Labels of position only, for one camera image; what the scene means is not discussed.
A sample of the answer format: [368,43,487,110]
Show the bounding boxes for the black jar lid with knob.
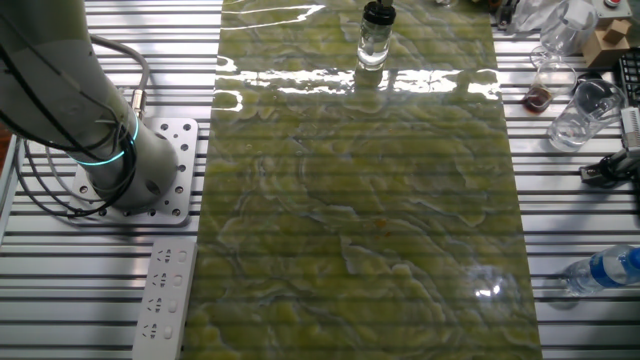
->
[361,1,398,27]

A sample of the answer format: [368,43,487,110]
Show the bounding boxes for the clear glass jar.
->
[356,20,393,72]

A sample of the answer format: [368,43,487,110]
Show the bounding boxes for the clear plastic bag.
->
[509,0,557,35]

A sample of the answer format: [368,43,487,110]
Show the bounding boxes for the small glass with brown liquid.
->
[521,59,579,116]

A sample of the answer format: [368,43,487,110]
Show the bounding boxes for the clear plastic cup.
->
[539,0,599,57]

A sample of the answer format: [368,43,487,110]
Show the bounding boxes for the wooden block puzzle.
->
[581,18,633,69]

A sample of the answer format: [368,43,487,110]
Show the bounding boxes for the green marble pattern mat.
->
[182,0,544,360]

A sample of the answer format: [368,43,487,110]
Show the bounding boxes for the emergency stop button box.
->
[591,0,634,21]

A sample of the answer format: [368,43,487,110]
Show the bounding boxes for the large clear measuring beaker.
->
[546,78,628,154]

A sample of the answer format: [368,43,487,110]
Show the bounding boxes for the black keyboard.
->
[613,49,640,107]

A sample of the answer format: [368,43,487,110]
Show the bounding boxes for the plastic water bottle blue label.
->
[563,244,640,297]

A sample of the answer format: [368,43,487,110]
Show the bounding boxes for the white power strip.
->
[131,238,199,360]

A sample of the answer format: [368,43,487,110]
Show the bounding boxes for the thick gray robot cable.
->
[89,34,152,121]

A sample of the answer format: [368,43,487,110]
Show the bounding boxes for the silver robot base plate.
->
[67,117,200,226]

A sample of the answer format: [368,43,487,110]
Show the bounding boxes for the silver finned camera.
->
[619,106,640,151]

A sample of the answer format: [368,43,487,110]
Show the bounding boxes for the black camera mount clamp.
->
[579,148,640,190]

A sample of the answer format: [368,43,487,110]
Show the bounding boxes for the black base cable bundle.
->
[0,14,140,220]

